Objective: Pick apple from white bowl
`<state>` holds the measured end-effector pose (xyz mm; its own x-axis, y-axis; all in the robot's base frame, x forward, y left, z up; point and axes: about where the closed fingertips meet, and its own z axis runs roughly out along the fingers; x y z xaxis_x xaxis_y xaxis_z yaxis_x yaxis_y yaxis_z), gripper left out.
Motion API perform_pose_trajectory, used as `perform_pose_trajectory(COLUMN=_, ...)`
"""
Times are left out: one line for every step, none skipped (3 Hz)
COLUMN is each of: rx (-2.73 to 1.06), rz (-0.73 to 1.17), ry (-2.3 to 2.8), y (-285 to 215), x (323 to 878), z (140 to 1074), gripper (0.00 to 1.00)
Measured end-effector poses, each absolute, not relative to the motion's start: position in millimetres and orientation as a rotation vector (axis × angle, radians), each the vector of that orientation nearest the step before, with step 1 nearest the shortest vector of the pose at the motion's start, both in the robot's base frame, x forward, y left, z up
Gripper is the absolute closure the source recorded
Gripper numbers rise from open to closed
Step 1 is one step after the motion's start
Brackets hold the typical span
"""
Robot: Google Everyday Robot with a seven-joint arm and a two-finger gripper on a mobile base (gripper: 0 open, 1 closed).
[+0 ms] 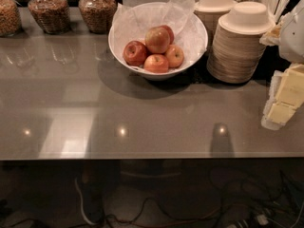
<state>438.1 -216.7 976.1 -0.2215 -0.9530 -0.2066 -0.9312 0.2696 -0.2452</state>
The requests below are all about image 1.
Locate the black sneaker white sole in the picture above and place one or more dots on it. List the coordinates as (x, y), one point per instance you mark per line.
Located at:
(91, 200)

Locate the right glass cereal jar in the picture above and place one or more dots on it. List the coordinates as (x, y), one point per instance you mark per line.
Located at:
(98, 14)

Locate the stack paper bowls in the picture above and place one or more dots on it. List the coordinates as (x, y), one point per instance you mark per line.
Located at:
(209, 12)
(236, 49)

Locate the middle glass cereal jar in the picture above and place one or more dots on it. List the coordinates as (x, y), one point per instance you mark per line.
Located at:
(52, 16)

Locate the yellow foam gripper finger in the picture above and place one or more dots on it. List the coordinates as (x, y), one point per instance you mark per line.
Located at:
(290, 95)

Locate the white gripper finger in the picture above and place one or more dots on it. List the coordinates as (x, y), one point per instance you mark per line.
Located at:
(274, 86)

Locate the left glass cereal jar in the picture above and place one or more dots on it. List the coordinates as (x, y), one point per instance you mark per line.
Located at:
(10, 20)

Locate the front stack paper bowls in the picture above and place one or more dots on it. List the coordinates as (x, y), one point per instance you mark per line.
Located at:
(236, 49)

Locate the red yellow apple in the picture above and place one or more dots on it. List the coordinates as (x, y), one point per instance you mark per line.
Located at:
(156, 63)
(157, 40)
(175, 56)

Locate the back red apple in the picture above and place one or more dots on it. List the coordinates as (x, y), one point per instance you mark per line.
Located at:
(170, 32)

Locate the white ceramic bowl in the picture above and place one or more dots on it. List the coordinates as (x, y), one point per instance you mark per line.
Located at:
(158, 74)

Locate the back stack paper bowls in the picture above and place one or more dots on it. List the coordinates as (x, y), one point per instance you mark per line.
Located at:
(209, 12)

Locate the glass cereal jar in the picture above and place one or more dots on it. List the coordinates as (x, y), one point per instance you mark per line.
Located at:
(52, 16)
(98, 14)
(10, 20)

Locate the left dark red apple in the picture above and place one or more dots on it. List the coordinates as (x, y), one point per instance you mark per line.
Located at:
(135, 53)

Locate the white tissue paper liner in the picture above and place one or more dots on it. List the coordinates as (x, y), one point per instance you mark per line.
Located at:
(133, 22)

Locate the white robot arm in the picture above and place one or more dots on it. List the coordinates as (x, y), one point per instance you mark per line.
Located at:
(289, 36)

